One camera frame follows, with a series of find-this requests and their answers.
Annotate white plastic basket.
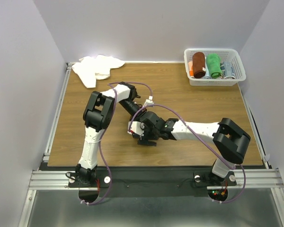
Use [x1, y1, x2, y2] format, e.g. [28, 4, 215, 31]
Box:
[184, 48, 246, 87]

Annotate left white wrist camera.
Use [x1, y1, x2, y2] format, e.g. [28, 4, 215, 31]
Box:
[142, 96, 154, 108]

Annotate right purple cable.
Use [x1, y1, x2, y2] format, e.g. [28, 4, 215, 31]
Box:
[127, 105, 246, 204]

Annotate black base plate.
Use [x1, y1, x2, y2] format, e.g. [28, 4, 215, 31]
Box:
[66, 166, 237, 201]

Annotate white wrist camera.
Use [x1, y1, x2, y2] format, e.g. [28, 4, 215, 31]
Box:
[142, 96, 154, 108]
[127, 121, 145, 136]

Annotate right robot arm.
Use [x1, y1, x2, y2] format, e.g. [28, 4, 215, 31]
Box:
[130, 111, 251, 184]

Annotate white towel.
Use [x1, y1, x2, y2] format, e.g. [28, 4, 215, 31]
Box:
[71, 55, 125, 88]

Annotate orange rolled towel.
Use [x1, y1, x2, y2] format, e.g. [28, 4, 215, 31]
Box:
[188, 61, 194, 77]

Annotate brown rolled towel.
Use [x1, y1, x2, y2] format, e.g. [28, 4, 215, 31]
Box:
[192, 52, 206, 79]

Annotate blue patterned rolled towel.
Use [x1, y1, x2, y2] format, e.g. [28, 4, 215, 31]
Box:
[220, 61, 236, 79]

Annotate green rolled towel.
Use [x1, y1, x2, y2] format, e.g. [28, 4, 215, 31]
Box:
[206, 53, 222, 79]

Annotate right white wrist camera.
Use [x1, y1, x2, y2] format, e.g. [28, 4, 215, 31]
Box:
[127, 121, 145, 136]

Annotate light blue rolled towel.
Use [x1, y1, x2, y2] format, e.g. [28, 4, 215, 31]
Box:
[202, 68, 212, 79]

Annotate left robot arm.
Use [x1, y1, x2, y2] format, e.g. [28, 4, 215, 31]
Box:
[75, 82, 140, 186]

